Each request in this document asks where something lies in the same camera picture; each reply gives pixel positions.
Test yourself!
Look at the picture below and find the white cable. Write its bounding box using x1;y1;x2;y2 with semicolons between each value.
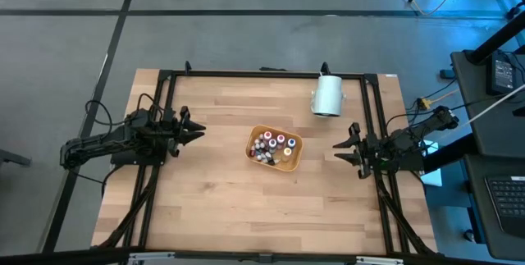
459;83;525;129

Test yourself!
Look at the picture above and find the black table frame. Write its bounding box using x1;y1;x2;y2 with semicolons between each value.
92;60;439;265

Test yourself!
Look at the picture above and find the black side desk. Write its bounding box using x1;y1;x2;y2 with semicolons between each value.
462;153;525;263
450;49;525;160

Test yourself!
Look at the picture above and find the gray chair leg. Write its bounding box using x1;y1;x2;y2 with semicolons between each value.
0;148;33;168

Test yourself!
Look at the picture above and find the white cylinder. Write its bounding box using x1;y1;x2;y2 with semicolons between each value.
309;74;346;118

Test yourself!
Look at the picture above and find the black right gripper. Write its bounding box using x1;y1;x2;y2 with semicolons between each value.
331;121;381;180

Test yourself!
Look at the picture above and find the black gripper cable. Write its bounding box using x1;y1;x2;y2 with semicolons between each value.
136;92;166;114

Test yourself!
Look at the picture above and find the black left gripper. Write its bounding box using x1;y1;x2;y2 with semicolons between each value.
162;106;207;158

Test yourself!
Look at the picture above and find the black power brick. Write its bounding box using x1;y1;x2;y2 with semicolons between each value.
486;53;516;96

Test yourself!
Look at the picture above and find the black pole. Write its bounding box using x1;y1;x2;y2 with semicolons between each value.
466;10;525;66

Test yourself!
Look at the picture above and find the silver aluminium bar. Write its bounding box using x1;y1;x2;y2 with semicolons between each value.
127;251;176;265
355;255;405;265

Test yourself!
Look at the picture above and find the black laptop keyboard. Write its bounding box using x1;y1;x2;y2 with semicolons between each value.
484;176;525;238

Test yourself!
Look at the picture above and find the yellow plastic bin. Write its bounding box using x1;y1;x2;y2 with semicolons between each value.
244;124;304;173

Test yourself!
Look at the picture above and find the cyan sheet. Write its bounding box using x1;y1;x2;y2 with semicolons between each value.
418;139;444;187

